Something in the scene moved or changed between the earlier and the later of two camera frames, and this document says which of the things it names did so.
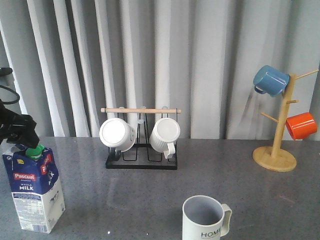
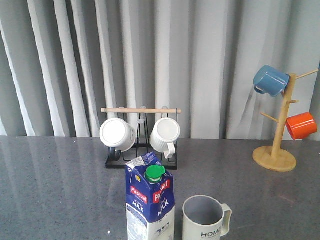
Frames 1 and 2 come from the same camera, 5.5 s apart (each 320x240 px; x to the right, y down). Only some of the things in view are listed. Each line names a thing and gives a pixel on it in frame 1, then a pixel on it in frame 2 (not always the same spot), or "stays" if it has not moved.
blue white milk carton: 35,187 → 150,200
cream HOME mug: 204,218 stays
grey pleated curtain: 69,58 stays
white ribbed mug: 163,136 stays
